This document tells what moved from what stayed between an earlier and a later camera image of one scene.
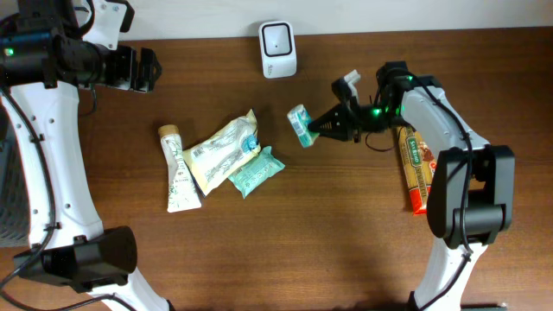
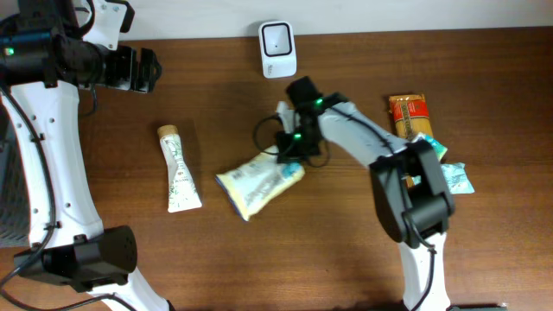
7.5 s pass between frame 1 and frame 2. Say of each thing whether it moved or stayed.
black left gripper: stayed
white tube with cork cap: stayed
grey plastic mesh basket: stayed
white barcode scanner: stayed
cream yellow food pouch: moved
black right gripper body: moved
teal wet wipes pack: moved
